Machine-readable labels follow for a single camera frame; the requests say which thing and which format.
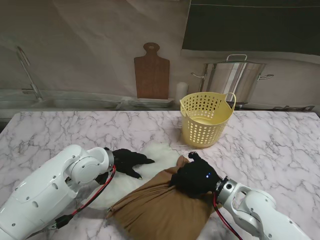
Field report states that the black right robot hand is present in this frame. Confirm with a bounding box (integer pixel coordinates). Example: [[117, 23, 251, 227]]
[[168, 150, 224, 200]]

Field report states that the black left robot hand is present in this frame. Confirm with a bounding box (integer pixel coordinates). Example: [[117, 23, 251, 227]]
[[112, 148, 156, 180]]

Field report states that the white pillow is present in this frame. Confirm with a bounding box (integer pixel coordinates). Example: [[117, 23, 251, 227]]
[[79, 141, 181, 212]]

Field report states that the brown pillowcase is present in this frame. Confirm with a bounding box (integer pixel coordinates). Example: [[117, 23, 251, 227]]
[[105, 155, 224, 239]]

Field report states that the yellow perforated laundry basket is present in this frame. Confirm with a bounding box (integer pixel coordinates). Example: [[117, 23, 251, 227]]
[[179, 91, 237, 150]]

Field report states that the stack of white plates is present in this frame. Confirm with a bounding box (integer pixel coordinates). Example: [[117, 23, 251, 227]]
[[127, 97, 176, 109]]

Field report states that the steel kitchen sink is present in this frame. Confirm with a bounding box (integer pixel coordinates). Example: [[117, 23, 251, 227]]
[[0, 96, 125, 111]]

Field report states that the white cylindrical candle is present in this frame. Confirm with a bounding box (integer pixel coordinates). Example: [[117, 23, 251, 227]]
[[175, 81, 189, 101]]

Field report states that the brown wooden cutting board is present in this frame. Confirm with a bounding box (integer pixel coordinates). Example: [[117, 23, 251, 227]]
[[133, 42, 171, 100]]

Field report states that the large steel stock pot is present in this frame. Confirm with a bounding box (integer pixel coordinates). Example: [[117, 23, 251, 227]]
[[191, 53, 275, 104]]

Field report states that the chrome kitchen faucet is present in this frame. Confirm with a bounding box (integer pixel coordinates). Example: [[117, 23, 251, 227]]
[[16, 46, 45, 101]]

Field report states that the black stove grate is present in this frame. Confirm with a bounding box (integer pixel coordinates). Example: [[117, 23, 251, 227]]
[[272, 104, 316, 112]]

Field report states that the dark range hood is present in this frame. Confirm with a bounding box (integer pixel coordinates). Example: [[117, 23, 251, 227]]
[[181, 0, 320, 56]]

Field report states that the red black right arm cable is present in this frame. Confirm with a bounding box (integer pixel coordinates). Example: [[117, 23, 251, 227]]
[[212, 193, 245, 240]]

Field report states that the red black arm cable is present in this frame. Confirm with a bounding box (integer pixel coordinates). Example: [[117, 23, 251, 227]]
[[49, 164, 118, 230], [212, 193, 245, 240]]

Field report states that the red black left arm cable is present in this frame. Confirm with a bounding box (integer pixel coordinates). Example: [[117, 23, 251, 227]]
[[49, 164, 118, 230]]

